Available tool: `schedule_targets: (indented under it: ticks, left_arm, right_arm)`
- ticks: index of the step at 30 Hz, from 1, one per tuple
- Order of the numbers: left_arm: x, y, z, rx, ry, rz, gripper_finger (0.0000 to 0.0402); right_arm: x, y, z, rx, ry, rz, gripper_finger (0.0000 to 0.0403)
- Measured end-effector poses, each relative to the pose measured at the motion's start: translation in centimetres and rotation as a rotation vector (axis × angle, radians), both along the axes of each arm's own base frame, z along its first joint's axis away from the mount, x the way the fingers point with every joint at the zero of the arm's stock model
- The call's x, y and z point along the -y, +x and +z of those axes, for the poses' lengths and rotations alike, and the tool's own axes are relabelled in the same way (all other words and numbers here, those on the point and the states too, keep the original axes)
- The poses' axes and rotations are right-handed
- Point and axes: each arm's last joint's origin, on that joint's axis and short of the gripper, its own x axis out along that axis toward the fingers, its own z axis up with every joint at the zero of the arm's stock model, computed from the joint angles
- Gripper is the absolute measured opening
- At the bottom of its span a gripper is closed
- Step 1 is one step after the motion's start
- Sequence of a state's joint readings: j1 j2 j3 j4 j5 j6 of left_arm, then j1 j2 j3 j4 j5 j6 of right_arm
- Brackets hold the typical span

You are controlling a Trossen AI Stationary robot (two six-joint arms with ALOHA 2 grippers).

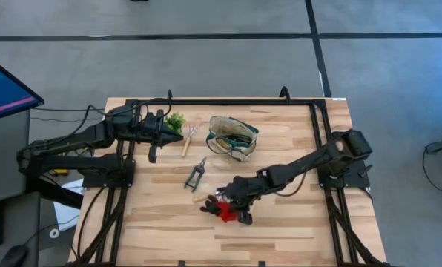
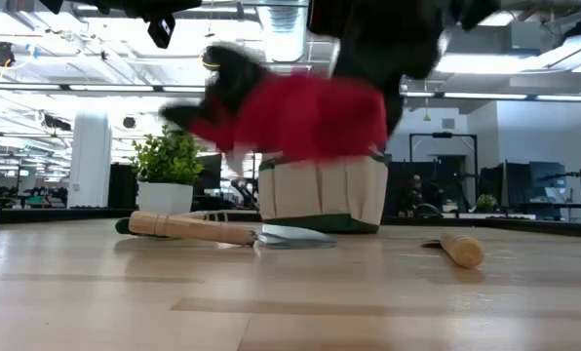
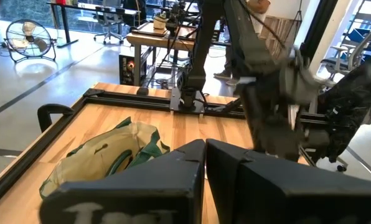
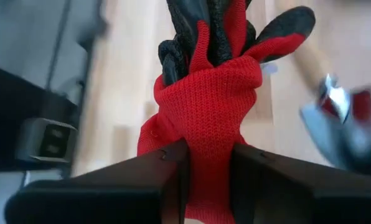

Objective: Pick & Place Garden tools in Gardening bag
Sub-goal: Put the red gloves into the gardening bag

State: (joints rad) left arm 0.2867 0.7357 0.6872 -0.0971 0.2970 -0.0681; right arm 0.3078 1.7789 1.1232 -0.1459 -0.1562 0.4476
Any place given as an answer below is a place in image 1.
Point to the red black gardening glove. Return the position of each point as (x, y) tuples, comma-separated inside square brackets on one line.
[(226, 216)]

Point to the grey desk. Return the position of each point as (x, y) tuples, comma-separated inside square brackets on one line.
[(6, 155)]

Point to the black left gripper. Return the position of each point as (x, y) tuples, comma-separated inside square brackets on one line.
[(147, 139)]

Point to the beige green canvas gardening bag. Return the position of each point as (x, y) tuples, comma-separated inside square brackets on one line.
[(239, 153)]

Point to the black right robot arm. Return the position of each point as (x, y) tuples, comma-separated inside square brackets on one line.
[(310, 159)]

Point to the white paper sheet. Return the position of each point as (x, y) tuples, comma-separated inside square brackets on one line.
[(67, 219)]

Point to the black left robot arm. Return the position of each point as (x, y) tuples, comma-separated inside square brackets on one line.
[(80, 135)]

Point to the yellow hand tool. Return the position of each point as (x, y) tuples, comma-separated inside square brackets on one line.
[(59, 173)]

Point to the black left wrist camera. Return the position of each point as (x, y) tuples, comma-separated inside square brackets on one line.
[(150, 124)]

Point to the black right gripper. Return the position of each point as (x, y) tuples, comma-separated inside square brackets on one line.
[(247, 189)]

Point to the black metal table frame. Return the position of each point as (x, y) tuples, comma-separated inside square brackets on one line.
[(224, 101)]

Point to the dark green garden snips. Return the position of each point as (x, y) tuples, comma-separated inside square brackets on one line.
[(199, 170)]

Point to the black computer mouse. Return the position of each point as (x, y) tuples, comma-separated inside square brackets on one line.
[(13, 256)]

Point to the green plant in white pot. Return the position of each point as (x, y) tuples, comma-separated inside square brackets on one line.
[(174, 121)]

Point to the computer monitor blue screen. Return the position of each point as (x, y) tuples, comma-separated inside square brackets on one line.
[(2, 92)]

